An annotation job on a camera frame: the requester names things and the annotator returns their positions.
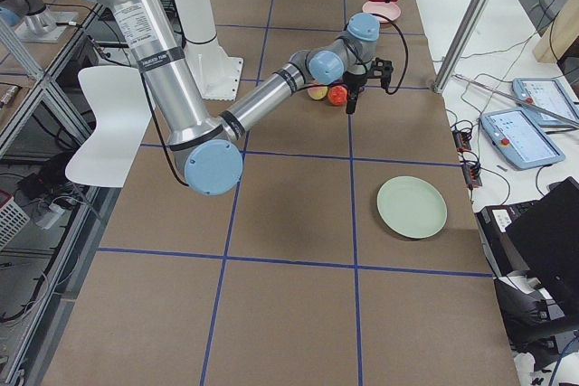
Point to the peach fruit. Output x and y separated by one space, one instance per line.
317 92

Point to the black laptop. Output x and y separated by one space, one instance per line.
540 237

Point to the pink plate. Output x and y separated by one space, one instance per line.
387 11

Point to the light green plate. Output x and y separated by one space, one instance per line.
411 207

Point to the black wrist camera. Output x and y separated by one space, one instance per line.
382 70

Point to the far blue teach pendant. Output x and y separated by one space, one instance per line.
548 94

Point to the blue teach pendant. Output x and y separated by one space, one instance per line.
519 139
548 94

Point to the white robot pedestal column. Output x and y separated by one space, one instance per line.
216 74

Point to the near blue teach pendant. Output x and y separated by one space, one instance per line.
519 139

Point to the third robot arm grey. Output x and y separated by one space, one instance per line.
35 21

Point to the white chair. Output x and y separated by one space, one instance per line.
117 99

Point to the white basket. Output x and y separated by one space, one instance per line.
13 218

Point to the aluminium frame post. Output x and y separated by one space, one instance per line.
459 43

